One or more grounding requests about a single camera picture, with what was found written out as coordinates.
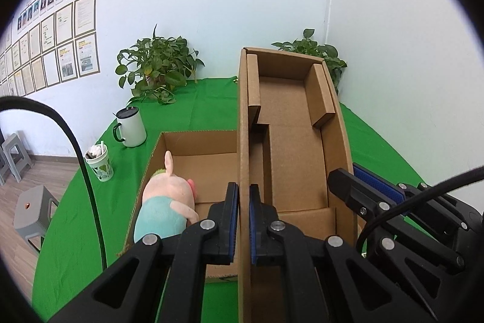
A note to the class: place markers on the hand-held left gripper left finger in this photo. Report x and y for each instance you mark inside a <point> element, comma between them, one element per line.
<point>234,217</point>

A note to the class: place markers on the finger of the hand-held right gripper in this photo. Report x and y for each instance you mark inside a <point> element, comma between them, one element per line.
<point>378,183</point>
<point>355,194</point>

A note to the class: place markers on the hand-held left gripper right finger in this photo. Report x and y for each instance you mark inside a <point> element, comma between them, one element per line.
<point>254,224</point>

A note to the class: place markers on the large cardboard box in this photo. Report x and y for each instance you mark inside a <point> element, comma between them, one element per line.
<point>200,145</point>

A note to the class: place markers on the cardboard divider insert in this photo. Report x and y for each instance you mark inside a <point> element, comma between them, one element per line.
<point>291,141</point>

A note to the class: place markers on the pink pig plush toy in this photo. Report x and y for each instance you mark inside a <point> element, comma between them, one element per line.
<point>166,190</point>

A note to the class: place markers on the green tablecloth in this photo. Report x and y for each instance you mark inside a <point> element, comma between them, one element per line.
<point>189,115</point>

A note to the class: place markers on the white mug with black lid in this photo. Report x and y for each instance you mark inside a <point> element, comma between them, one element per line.
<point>132,130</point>

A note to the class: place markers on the potted plant in red pot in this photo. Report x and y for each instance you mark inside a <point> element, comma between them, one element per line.
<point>321,54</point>

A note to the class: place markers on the green patterned paper cup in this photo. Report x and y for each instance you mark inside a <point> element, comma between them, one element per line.
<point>101,168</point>

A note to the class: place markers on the potted plant with yellow leaves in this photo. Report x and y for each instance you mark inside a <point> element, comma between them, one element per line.
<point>158,62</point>

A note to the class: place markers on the grey plastic stool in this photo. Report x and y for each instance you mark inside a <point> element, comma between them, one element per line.
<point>15,156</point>
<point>34,213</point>

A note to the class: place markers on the group of framed wall documents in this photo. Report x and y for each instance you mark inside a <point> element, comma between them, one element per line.
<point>68,43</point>

